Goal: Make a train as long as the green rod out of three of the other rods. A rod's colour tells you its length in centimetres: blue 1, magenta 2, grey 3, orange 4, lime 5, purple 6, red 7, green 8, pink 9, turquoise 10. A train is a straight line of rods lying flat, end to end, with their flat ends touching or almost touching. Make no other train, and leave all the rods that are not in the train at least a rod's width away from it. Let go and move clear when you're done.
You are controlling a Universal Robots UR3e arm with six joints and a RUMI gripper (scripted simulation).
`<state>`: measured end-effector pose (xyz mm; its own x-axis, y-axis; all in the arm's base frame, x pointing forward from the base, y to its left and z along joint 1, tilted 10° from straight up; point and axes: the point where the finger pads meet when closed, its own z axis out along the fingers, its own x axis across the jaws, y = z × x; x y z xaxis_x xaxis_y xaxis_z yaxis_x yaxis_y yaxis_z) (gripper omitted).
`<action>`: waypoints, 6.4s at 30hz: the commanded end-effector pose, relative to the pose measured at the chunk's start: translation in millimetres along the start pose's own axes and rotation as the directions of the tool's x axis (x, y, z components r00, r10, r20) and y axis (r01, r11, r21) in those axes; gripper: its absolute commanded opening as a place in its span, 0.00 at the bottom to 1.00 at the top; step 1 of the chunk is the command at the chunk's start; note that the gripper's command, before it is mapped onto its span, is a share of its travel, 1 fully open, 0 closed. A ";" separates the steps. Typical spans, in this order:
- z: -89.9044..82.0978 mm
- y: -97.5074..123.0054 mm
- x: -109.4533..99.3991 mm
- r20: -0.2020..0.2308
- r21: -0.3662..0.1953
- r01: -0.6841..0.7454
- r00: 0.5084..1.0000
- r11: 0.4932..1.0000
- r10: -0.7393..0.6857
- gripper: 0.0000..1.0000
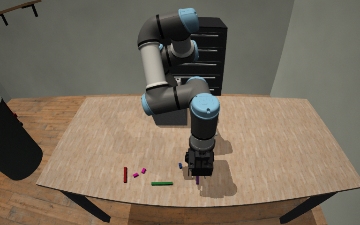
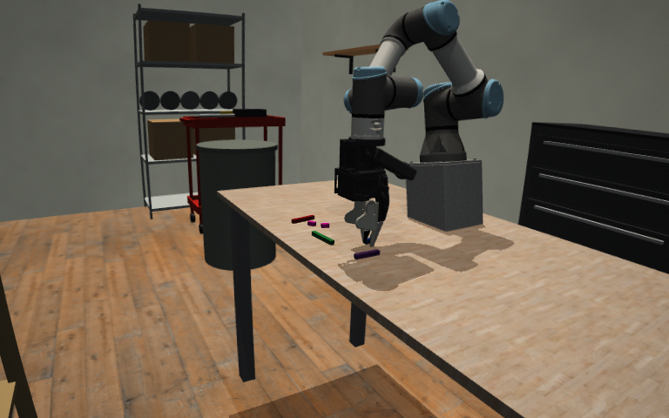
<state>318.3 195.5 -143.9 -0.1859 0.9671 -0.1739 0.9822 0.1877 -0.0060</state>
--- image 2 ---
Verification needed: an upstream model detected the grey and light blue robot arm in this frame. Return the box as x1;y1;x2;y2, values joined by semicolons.
344;0;503;180

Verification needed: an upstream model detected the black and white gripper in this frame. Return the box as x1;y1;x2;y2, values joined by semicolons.
334;137;389;247

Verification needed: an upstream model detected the dark red rod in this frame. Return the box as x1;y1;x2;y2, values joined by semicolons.
292;215;314;224

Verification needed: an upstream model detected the purple rod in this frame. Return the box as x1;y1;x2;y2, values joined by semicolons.
354;249;380;260

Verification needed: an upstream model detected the green rod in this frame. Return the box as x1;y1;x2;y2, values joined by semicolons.
312;231;335;245

